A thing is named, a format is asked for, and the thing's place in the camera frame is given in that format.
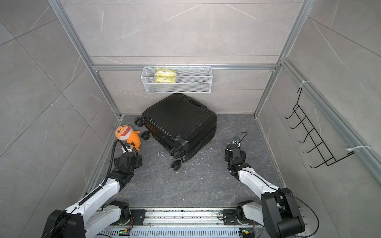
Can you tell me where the orange shark plush toy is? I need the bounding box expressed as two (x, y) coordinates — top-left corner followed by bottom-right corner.
(115, 125), (141, 151)

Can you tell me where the yellow green packet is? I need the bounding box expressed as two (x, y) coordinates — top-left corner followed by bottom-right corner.
(155, 68), (178, 83)

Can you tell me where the white wire mesh basket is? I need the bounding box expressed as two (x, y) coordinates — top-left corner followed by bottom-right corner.
(141, 66), (213, 94)

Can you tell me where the black wire hook rack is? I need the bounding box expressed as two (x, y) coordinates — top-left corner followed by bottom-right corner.
(284, 88), (355, 169)

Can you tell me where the black hard-shell suitcase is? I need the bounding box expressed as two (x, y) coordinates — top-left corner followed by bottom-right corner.
(134, 93), (217, 171)

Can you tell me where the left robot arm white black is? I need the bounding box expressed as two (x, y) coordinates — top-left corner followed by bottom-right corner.
(42, 139), (142, 238)

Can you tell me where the aluminium frame profile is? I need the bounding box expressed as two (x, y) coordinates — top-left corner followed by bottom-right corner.
(49, 1), (381, 181)

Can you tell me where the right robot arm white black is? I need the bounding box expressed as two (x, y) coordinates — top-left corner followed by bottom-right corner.
(224, 131), (320, 238)

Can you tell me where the white perforated cable tray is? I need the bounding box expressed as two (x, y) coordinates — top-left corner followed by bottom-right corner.
(95, 228), (241, 238)

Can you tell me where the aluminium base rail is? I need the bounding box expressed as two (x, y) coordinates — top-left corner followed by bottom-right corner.
(101, 207), (307, 228)

